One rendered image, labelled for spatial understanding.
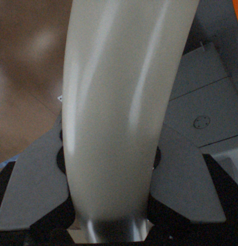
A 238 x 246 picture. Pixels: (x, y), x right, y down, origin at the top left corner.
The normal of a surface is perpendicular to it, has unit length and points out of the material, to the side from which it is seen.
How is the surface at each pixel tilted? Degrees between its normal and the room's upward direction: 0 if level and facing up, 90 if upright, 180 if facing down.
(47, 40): 0
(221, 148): 90
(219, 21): 0
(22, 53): 0
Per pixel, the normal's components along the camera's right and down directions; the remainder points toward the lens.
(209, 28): -0.15, 0.73
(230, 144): -0.60, -0.60
